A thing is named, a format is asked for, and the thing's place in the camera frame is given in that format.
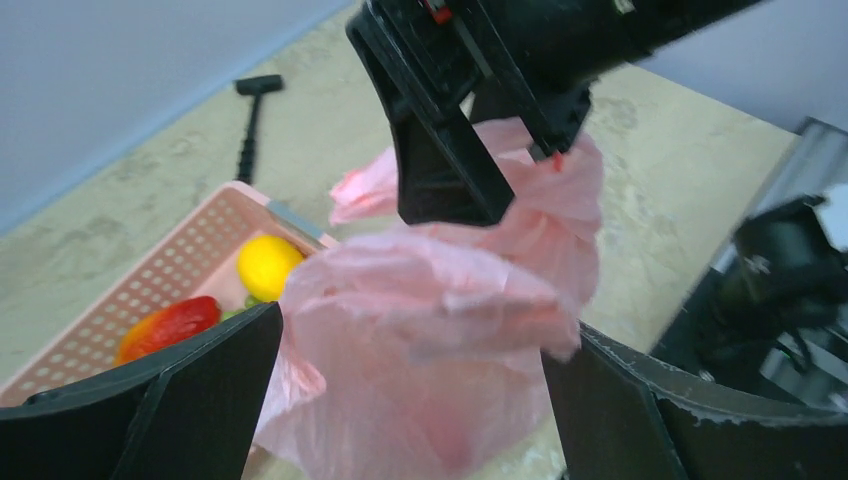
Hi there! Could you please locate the black hammer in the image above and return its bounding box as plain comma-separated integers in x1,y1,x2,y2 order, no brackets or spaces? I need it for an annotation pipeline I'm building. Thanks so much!
234,74,284,185

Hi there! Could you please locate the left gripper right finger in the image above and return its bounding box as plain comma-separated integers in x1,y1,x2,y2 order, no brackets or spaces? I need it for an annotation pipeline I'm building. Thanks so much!
541,326,847,479

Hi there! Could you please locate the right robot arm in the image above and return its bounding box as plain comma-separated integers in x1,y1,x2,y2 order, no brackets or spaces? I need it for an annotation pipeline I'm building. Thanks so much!
347,0,747,226

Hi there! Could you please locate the pink perforated plastic basket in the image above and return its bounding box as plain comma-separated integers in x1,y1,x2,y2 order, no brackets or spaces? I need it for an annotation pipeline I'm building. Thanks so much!
1,181,336,407

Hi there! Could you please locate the pink plastic bag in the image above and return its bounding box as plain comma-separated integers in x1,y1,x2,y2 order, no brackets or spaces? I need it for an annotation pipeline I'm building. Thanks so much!
254,118,604,479

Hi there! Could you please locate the yellow fake lemon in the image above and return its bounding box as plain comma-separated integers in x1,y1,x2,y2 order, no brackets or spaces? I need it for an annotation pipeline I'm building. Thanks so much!
236,235,305,302

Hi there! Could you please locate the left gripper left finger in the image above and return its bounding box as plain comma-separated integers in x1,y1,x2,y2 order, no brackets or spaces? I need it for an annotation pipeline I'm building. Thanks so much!
1,303,284,479

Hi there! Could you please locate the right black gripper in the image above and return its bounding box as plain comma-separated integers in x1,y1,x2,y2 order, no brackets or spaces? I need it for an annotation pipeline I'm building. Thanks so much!
347,1,636,227

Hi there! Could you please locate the red orange fake mango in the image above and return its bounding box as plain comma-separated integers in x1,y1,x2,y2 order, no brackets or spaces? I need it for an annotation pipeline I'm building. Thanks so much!
113,296,222,367

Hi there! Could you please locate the green fake grape bunch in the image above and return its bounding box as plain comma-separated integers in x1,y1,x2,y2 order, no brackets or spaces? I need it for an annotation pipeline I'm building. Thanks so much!
219,295,262,322

